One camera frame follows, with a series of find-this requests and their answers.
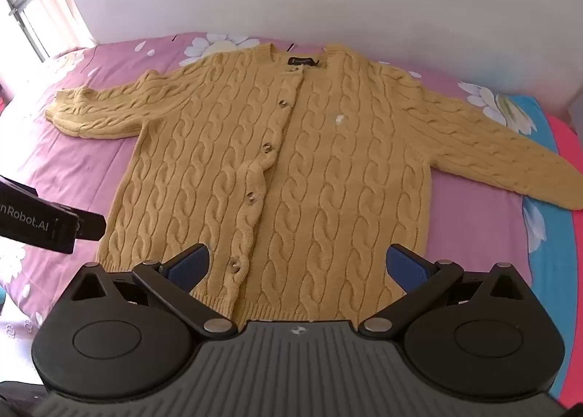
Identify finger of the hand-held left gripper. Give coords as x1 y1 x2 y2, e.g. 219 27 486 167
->
75 211 107 243

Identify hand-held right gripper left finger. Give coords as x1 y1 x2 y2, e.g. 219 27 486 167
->
68 243 238 338

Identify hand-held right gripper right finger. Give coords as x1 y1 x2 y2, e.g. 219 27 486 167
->
359 243 532 338

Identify yellow cable-knit cardigan sweater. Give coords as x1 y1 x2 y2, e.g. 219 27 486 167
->
46 43 583 325

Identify pink floral bed sheet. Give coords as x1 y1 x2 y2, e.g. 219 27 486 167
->
0 32 583 400

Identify window frame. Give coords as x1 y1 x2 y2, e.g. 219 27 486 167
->
0 0 52 63

